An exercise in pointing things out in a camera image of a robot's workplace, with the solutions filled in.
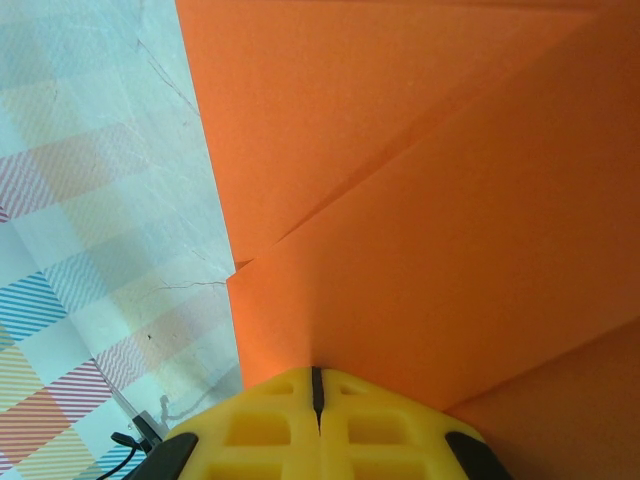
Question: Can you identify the orange square paper sheet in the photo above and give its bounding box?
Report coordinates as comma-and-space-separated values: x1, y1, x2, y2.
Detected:
174, 0, 640, 480

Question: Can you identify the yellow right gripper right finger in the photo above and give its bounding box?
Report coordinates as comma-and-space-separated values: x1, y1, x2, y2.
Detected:
314, 366, 516, 480

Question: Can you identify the black right camera cable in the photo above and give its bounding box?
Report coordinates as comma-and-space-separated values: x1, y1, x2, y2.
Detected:
97, 430, 151, 480

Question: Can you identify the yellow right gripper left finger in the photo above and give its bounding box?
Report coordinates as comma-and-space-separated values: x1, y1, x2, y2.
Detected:
144, 366, 321, 480

